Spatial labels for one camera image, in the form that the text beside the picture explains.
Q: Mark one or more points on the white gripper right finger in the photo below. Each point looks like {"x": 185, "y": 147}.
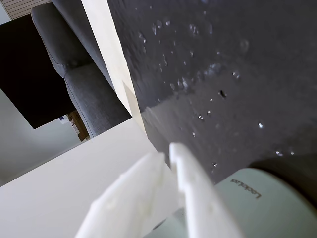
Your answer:
{"x": 200, "y": 198}

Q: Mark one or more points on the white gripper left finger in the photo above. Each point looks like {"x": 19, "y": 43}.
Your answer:
{"x": 133, "y": 196}

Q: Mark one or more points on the pale green steel cup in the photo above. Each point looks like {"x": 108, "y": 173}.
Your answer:
{"x": 260, "y": 218}

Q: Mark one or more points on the brown cardboard box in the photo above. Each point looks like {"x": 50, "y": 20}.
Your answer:
{"x": 80, "y": 126}

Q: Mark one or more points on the grey fabric sofa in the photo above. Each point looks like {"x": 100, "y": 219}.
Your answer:
{"x": 81, "y": 94}

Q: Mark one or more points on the black flat panel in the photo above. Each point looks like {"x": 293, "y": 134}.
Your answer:
{"x": 24, "y": 74}

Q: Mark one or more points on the white slatted blind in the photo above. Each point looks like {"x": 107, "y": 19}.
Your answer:
{"x": 22, "y": 7}

